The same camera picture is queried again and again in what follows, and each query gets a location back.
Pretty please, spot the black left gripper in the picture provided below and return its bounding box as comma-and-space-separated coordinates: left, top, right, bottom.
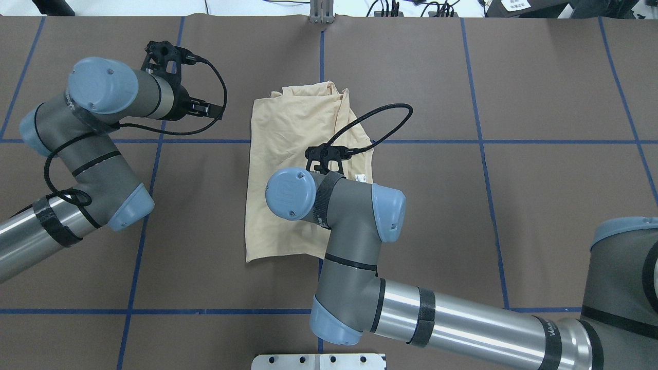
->
179, 98, 224, 120

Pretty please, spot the cream long-sleeve graphic shirt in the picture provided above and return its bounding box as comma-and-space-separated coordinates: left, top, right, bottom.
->
245, 81, 374, 263

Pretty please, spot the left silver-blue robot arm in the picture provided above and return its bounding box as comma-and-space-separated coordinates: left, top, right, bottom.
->
2, 57, 225, 283

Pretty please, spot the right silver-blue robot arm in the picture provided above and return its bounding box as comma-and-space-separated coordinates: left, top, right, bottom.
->
263, 167, 656, 369

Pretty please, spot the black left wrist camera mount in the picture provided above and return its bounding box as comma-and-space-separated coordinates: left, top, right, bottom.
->
140, 41, 203, 87

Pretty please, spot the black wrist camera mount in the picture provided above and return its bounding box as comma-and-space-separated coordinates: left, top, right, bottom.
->
140, 41, 203, 87
304, 143, 356, 175

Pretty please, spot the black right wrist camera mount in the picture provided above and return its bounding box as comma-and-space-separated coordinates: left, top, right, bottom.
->
304, 143, 356, 175

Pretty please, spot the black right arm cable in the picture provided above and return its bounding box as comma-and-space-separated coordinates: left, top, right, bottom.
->
321, 103, 414, 157

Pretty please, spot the aluminium frame post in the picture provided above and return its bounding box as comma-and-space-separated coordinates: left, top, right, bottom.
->
309, 0, 335, 24

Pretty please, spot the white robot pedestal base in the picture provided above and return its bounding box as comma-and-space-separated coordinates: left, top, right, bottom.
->
251, 353, 388, 369

